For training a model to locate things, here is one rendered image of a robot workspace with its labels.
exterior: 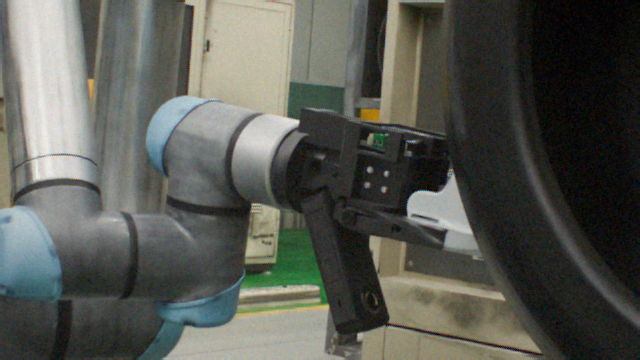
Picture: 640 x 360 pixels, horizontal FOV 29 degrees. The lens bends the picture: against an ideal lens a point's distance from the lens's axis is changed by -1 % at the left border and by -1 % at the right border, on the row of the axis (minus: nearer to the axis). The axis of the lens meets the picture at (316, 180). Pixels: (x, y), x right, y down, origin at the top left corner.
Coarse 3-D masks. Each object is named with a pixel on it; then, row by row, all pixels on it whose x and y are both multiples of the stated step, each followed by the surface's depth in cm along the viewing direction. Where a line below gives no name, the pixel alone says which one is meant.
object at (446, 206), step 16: (416, 192) 91; (432, 192) 91; (448, 192) 89; (416, 208) 91; (432, 208) 90; (448, 208) 89; (432, 224) 90; (448, 224) 89; (464, 224) 89; (448, 240) 88; (464, 240) 88; (480, 256) 89
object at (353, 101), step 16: (352, 0) 470; (352, 16) 470; (352, 32) 470; (384, 32) 475; (352, 48) 470; (384, 48) 475; (352, 64) 470; (352, 80) 470; (352, 96) 470; (352, 112) 471; (368, 240) 478; (336, 336) 475; (352, 336) 488; (336, 352) 475; (352, 352) 470
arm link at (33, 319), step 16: (0, 304) 118; (16, 304) 119; (32, 304) 120; (48, 304) 121; (64, 304) 122; (0, 320) 119; (16, 320) 119; (32, 320) 120; (48, 320) 121; (64, 320) 122; (0, 336) 119; (16, 336) 120; (32, 336) 120; (48, 336) 121; (64, 336) 122; (0, 352) 119; (16, 352) 120; (32, 352) 121; (48, 352) 122; (64, 352) 123
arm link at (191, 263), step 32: (160, 224) 104; (192, 224) 104; (224, 224) 104; (160, 256) 102; (192, 256) 104; (224, 256) 105; (160, 288) 103; (192, 288) 105; (224, 288) 106; (192, 320) 105; (224, 320) 107
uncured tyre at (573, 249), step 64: (448, 0) 82; (512, 0) 75; (576, 0) 95; (448, 64) 80; (512, 64) 75; (576, 64) 97; (448, 128) 82; (512, 128) 75; (576, 128) 96; (512, 192) 75; (576, 192) 93; (512, 256) 76; (576, 256) 72; (576, 320) 73
